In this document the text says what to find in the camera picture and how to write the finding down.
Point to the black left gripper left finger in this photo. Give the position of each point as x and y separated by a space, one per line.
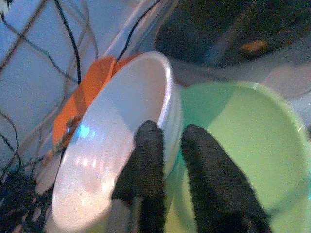
145 170

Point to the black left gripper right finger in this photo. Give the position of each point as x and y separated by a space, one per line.
213 182

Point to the white bowl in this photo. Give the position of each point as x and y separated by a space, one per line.
109 145

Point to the light green plate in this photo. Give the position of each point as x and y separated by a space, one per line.
255 145

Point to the wooden spoon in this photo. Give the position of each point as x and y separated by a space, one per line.
255 46

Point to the orange plate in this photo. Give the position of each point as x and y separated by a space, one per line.
60 132

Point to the orange bowl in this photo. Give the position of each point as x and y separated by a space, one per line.
97 75

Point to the black power strip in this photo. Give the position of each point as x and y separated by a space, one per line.
17 194

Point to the stainless steel sink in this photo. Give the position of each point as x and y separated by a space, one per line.
194 29

